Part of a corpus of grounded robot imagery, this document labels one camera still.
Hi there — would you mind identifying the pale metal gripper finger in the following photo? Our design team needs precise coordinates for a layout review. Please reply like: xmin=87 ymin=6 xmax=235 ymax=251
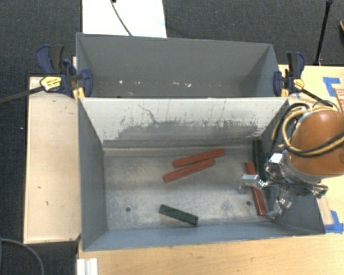
xmin=267 ymin=196 xmax=293 ymax=221
xmin=237 ymin=174 xmax=269 ymax=194

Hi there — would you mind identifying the red-brown flat block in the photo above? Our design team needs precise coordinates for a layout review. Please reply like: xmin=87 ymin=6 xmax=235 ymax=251
xmin=244 ymin=161 xmax=268 ymax=217
xmin=171 ymin=148 xmax=225 ymax=169
xmin=162 ymin=158 xmax=216 ymax=184

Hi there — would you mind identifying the dark green flat block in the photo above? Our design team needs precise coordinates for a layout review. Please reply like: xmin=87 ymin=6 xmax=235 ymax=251
xmin=158 ymin=204 xmax=200 ymax=227
xmin=252 ymin=139 xmax=268 ymax=180

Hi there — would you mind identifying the grey metal bin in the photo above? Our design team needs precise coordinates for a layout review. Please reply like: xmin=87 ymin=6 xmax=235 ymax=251
xmin=75 ymin=32 xmax=326 ymax=252

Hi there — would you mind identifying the pale wood board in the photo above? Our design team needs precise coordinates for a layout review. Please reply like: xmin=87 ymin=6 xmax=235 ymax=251
xmin=23 ymin=76 xmax=83 ymax=245

